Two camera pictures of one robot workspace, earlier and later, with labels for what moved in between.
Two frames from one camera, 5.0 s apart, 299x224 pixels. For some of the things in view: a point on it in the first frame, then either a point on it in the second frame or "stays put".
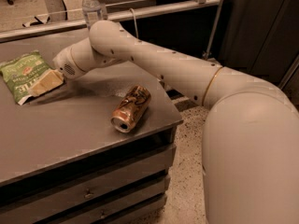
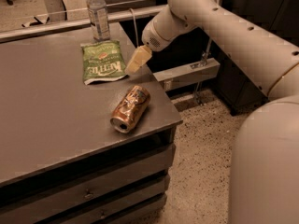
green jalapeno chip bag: x=21 y=70 -> x=103 y=62
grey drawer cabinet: x=63 y=161 stays put
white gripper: x=64 y=63 -> x=151 y=37
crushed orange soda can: x=131 y=108 stays put
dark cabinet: x=260 y=35 stays put
